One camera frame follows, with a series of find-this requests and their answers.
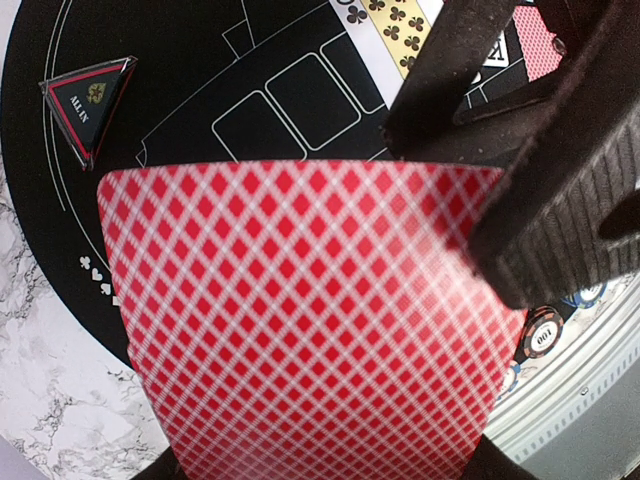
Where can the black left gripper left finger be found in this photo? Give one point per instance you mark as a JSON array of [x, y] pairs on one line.
[[420, 125]]

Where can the white red chip stack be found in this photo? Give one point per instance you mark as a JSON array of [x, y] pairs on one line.
[[542, 334]]

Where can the red triangular all-in marker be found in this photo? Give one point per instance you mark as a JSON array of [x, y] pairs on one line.
[[83, 103]]

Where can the red playing card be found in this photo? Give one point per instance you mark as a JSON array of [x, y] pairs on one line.
[[536, 42]]

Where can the round black poker mat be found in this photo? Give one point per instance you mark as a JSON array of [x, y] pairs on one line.
[[215, 81]]

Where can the face-up playing card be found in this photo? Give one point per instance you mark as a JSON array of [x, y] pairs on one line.
[[390, 31]]

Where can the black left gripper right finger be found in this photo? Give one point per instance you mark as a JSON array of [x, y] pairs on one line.
[[550, 227]]

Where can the red playing card deck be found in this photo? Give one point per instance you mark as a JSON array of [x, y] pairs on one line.
[[309, 319]]

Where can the white red poker chip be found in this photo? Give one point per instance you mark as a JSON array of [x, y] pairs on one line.
[[510, 379]]

